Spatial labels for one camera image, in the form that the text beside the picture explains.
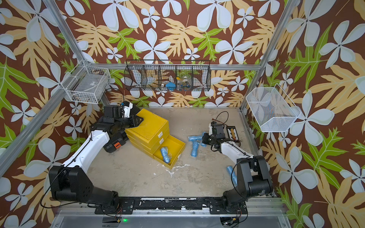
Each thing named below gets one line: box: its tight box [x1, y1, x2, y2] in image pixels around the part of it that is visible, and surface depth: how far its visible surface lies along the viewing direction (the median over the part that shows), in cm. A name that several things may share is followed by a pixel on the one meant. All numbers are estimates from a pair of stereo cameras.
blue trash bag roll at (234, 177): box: [226, 165, 238, 187], surface depth 86 cm
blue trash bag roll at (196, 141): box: [188, 135, 202, 158], surface depth 98 cm
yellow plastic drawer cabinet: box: [124, 108, 184, 169], surface depth 86 cm
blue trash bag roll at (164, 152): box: [160, 146, 171, 164], surface depth 93 cm
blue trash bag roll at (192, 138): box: [187, 135, 203, 142], surface depth 100 cm
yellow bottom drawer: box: [152, 134, 186, 170], surface depth 94 cm
